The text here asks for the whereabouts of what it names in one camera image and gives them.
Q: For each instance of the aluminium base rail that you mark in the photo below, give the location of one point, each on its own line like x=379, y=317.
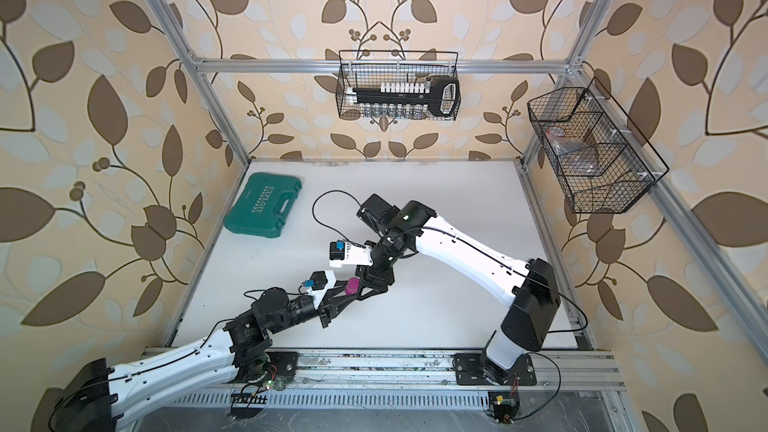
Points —
x=350, y=369

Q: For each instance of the black wire basket back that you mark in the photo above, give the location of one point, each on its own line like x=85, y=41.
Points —
x=367, y=67

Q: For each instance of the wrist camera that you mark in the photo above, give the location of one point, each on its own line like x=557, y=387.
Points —
x=319, y=283
x=343, y=253

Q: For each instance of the magenta paint jar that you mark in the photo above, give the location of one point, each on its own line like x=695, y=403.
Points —
x=352, y=287

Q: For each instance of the black wire basket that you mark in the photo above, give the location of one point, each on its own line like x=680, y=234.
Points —
x=367, y=67
x=601, y=159

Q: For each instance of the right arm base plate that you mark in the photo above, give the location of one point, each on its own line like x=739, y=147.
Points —
x=475, y=369

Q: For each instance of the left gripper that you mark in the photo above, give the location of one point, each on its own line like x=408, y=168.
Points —
x=332, y=308

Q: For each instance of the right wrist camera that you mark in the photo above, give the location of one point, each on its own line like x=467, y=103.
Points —
x=343, y=253

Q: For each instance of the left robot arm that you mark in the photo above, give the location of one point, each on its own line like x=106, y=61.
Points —
x=110, y=398

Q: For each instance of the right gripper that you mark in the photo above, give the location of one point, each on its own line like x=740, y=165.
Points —
x=373, y=277

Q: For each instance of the plastic bag in basket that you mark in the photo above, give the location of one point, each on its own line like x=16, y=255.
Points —
x=575, y=157

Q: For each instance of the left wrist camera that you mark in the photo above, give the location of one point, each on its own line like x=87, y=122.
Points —
x=319, y=283

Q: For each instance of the green plastic tool case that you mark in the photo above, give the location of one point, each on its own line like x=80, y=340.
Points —
x=263, y=206

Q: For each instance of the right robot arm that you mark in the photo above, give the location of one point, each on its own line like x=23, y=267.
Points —
x=528, y=289

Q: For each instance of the socket set rail holder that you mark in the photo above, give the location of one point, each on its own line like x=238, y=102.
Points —
x=436, y=97

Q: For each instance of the black wire basket right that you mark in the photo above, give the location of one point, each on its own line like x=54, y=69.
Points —
x=601, y=159

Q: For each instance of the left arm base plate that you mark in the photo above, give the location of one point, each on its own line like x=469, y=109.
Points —
x=282, y=366

